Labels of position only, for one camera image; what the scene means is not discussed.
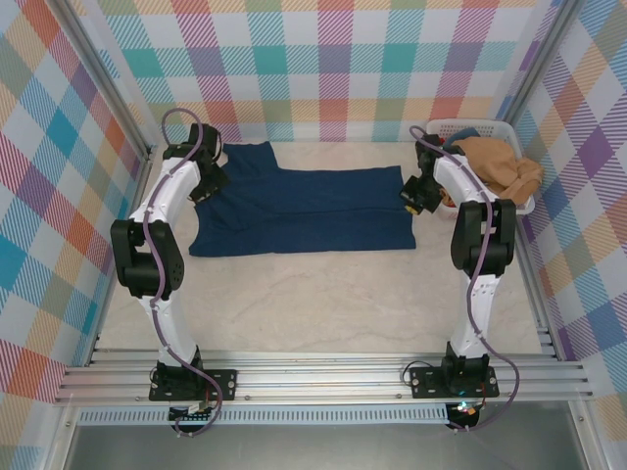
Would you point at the black control board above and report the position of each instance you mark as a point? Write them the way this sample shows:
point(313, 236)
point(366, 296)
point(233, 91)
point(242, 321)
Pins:
point(465, 413)
point(191, 414)

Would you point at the teal blue t-shirt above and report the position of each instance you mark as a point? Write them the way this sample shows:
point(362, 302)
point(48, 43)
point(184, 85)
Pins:
point(468, 133)

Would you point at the tan t-shirt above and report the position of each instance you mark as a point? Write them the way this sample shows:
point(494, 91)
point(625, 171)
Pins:
point(495, 166)

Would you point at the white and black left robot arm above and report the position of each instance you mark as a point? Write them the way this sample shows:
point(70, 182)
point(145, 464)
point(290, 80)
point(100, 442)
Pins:
point(169, 196)

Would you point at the navy blue t-shirt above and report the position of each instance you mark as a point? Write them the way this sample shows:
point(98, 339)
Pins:
point(303, 215)

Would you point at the aluminium mounting rail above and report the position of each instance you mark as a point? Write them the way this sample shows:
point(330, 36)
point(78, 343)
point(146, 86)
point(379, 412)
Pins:
point(318, 379)

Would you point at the aluminium frame post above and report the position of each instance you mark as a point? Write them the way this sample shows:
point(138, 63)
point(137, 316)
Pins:
point(539, 59)
point(98, 73)

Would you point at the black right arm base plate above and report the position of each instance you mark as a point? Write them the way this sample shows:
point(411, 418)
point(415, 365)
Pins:
point(423, 382)

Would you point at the aluminium side frame rail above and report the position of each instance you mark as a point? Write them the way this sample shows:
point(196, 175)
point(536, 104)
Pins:
point(120, 254)
point(534, 284)

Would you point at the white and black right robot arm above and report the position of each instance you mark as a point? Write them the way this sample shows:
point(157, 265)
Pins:
point(482, 245)

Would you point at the white plastic laundry basket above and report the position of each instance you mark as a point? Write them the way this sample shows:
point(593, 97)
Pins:
point(495, 128)

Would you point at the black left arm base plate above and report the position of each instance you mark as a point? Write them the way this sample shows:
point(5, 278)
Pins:
point(223, 382)

